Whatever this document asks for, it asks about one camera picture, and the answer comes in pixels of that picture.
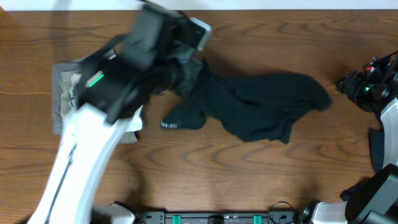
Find black polo shirt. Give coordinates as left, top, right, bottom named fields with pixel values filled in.
left=160, top=61, right=332, bottom=144

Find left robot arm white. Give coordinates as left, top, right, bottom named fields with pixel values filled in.
left=28, top=35, right=205, bottom=223

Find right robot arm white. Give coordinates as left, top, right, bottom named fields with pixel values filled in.
left=298, top=52, right=397, bottom=224

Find dark clothes pile right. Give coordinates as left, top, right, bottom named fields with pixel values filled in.
left=340, top=62, right=398, bottom=202

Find white folded shirt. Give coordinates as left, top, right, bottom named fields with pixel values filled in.
left=63, top=72, right=144, bottom=132

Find beige folded shirt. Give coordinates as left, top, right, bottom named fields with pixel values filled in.
left=60, top=70, right=138, bottom=144

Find grey folded shirt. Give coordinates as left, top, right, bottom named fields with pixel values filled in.
left=51, top=55, right=87, bottom=134

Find black looped base cable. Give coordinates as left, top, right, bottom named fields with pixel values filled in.
left=267, top=201, right=295, bottom=224

